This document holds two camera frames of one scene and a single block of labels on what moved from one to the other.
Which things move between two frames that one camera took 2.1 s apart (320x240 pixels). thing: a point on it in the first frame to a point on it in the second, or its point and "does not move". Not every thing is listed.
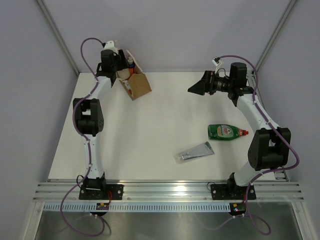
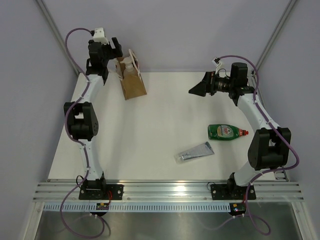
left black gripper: [122, 61] to [114, 52]
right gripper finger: [198, 88] does not move
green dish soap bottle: [223, 132] does not move
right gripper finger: [204, 77] does not move
